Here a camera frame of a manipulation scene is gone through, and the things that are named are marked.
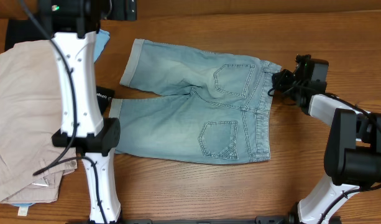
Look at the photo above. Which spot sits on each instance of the beige folded shorts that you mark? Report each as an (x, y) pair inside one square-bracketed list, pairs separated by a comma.
[(30, 113)]

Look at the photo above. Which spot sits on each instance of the light blue folded garment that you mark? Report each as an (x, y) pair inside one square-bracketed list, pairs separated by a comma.
[(102, 38)]

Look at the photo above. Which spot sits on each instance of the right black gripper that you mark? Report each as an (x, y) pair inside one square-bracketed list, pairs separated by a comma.
[(280, 78)]

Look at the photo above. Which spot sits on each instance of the black folded garment top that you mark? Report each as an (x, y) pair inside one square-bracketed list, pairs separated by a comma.
[(21, 31)]

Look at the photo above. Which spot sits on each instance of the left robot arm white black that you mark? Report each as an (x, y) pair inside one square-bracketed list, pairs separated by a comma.
[(72, 26)]

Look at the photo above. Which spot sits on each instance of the light blue denim shorts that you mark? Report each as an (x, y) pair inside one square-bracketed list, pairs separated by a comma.
[(208, 108)]

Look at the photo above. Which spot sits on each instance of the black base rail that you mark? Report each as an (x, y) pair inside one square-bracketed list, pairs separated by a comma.
[(202, 221)]

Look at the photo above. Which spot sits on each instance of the black garment with white logo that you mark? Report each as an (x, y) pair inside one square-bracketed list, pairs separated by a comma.
[(104, 97)]

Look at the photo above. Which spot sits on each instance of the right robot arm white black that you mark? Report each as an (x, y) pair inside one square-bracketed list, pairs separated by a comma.
[(352, 158)]

